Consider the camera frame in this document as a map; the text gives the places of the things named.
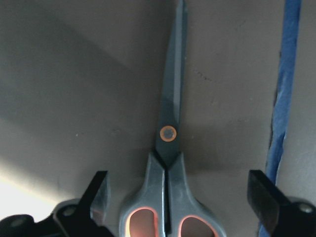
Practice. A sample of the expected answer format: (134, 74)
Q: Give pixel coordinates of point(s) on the grey orange scissors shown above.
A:
(165, 191)

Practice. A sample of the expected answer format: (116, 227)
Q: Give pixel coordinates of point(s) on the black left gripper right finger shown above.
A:
(279, 215)

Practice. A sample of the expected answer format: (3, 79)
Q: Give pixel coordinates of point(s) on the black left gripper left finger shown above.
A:
(86, 218)

